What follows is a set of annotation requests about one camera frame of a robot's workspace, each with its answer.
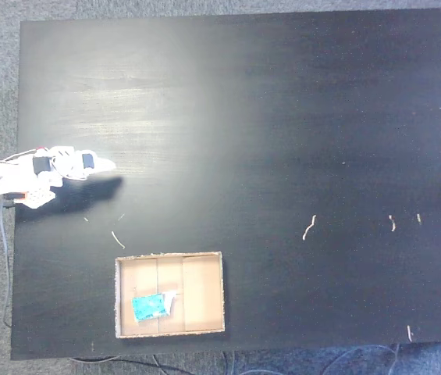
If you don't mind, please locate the green block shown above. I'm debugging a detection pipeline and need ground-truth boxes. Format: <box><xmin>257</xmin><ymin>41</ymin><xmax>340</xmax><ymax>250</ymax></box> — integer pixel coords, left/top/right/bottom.
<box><xmin>131</xmin><ymin>290</ymin><xmax>179</xmax><ymax>323</ymax></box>

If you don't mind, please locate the open cardboard box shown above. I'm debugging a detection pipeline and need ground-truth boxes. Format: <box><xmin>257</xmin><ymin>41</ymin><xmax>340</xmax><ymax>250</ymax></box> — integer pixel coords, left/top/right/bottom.
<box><xmin>113</xmin><ymin>251</ymin><xmax>226</xmax><ymax>340</ymax></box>

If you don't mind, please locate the grey cable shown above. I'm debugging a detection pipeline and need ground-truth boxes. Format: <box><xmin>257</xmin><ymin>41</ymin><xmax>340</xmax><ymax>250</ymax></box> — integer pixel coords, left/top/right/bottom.
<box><xmin>0</xmin><ymin>201</ymin><xmax>13</xmax><ymax>328</ymax></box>

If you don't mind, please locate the black cable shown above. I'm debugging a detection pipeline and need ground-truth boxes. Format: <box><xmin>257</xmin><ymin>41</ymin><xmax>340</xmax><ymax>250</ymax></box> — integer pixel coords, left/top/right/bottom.
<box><xmin>67</xmin><ymin>353</ymin><xmax>178</xmax><ymax>372</ymax></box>

